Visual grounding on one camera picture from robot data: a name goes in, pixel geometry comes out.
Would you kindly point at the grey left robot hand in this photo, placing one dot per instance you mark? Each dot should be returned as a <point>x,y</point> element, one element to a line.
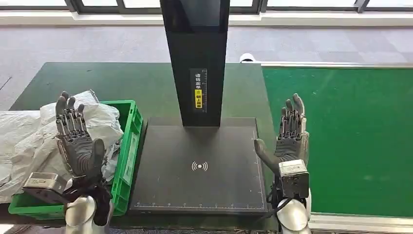
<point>79,151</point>

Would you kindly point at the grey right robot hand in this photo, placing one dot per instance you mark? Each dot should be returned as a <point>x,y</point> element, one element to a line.
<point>290,145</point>

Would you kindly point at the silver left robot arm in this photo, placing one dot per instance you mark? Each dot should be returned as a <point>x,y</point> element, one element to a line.
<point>80,210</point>

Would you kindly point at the crumpled grey parcel bag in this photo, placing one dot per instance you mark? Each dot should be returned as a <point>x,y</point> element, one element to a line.
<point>111,163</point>

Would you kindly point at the white crate label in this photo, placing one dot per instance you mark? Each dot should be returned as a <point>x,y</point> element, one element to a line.
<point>130,158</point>

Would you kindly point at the green plastic crate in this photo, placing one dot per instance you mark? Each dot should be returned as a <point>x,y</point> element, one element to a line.
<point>129,129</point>

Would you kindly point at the large white parcel bag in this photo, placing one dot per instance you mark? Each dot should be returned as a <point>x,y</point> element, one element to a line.
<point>22,145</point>

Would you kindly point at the green conveyor belt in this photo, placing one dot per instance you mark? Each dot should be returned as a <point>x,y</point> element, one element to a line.
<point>351,139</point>

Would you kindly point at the black scanner stand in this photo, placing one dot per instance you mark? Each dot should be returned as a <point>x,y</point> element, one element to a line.
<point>197,155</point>

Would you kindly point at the small white round object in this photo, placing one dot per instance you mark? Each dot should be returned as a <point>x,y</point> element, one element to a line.
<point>247,58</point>

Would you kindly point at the black and yellow label sticker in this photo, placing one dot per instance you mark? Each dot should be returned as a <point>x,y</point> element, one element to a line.
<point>198,92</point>

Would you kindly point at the white window sill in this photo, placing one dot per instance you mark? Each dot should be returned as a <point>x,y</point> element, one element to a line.
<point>96,19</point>

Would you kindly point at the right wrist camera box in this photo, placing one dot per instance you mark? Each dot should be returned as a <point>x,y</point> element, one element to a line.
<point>294,177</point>

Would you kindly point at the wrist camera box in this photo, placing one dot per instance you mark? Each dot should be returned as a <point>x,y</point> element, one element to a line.
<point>45,184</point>
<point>294,177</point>

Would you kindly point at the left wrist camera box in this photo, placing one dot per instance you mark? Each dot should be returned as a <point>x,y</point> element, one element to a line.
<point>45,184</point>

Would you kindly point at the silver conveyor frame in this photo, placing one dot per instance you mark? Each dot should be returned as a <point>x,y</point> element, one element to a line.
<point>358,223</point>

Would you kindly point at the dark window frame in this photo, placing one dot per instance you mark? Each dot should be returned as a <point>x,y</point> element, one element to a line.
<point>71,5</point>

